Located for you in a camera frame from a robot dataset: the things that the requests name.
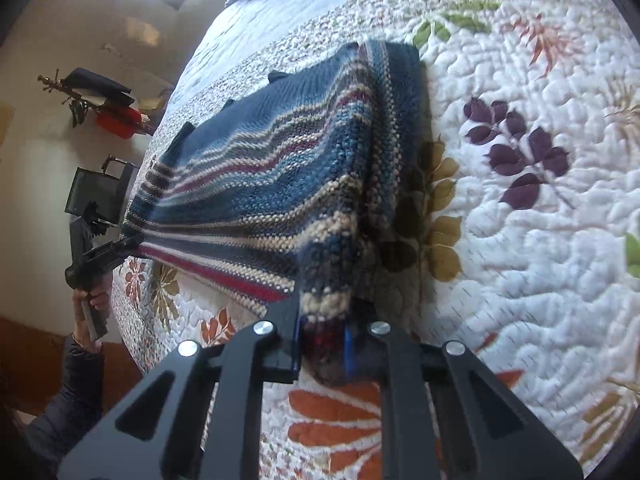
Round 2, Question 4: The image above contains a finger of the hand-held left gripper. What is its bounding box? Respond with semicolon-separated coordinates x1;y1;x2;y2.
113;235;147;264

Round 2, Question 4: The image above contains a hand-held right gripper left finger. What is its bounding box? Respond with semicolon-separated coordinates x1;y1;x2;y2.
57;290;304;480

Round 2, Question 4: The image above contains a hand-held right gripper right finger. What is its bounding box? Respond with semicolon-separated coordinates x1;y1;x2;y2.
342;305;584;480

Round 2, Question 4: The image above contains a striped knit sweater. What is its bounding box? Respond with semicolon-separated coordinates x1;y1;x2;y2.
120;40;432;387

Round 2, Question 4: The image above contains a person's left forearm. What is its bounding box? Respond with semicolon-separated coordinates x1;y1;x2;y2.
19;332;107;463

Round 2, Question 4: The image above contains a person's left hand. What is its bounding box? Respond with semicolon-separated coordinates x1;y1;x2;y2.
72;278;113;357

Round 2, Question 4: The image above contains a black chair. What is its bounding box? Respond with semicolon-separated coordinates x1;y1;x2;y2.
65;154;142;227

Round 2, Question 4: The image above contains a red hanging garment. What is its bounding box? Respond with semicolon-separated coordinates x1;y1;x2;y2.
95;106;143;138

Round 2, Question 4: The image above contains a wooden coat rack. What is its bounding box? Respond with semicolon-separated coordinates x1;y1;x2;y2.
37;66;157;137

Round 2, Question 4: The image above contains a black hanging garment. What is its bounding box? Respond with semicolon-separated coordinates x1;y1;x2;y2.
64;67;136;106

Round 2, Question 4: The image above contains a floral quilted bedspread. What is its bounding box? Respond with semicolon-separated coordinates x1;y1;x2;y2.
110;0;640;480

